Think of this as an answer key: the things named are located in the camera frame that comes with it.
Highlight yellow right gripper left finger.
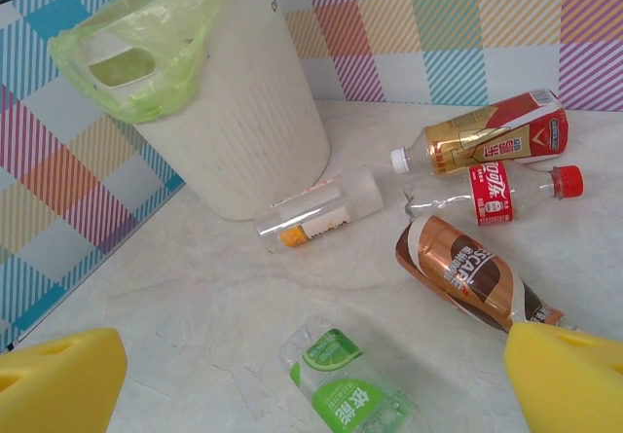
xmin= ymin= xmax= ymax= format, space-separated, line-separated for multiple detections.
xmin=0 ymin=326 xmax=128 ymax=433

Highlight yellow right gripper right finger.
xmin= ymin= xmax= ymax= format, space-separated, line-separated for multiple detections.
xmin=503 ymin=321 xmax=623 ymax=433

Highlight brown coffee drink bottle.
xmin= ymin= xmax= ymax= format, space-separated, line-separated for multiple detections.
xmin=394 ymin=214 xmax=578 ymax=335

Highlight clear bottle lime green label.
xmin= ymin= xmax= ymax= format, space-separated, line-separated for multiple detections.
xmin=277 ymin=314 xmax=420 ymax=433

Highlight clear bottle orange white label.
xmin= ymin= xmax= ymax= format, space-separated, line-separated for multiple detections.
xmin=253 ymin=168 xmax=385 ymax=255

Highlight cream ribbed plastic bin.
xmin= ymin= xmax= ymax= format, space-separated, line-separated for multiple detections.
xmin=48 ymin=0 xmax=332 ymax=224

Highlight green plastic bin liner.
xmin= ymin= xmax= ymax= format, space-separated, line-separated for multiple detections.
xmin=47 ymin=0 xmax=269 ymax=126

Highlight red label cola bottle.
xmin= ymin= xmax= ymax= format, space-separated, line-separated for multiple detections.
xmin=402 ymin=160 xmax=585 ymax=228

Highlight red gold tea bottle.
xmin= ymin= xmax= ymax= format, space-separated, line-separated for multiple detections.
xmin=390 ymin=89 xmax=570 ymax=180

